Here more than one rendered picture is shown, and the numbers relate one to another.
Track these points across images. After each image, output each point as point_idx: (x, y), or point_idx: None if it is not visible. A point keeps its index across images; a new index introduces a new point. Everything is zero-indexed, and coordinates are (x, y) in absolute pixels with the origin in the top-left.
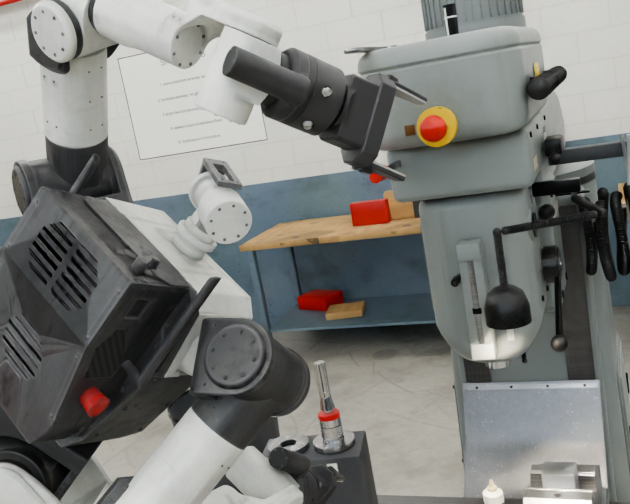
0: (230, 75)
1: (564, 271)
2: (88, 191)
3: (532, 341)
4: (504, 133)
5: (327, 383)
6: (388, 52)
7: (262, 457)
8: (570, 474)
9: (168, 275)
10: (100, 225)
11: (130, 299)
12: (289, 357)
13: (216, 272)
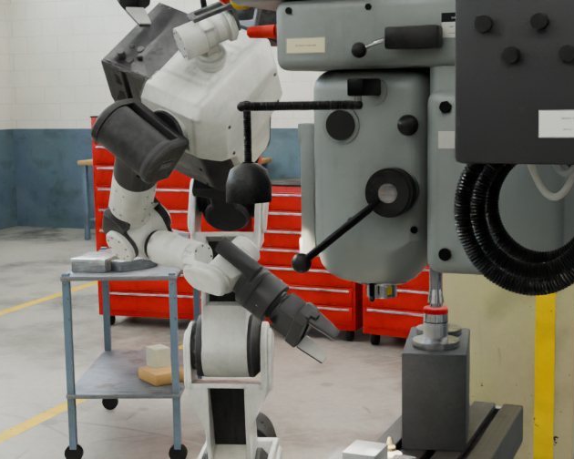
0: None
1: (524, 246)
2: (248, 15)
3: (336, 264)
4: (235, 3)
5: (432, 273)
6: None
7: (237, 246)
8: (345, 450)
9: (141, 67)
10: (157, 30)
11: (109, 71)
12: (129, 137)
13: (204, 83)
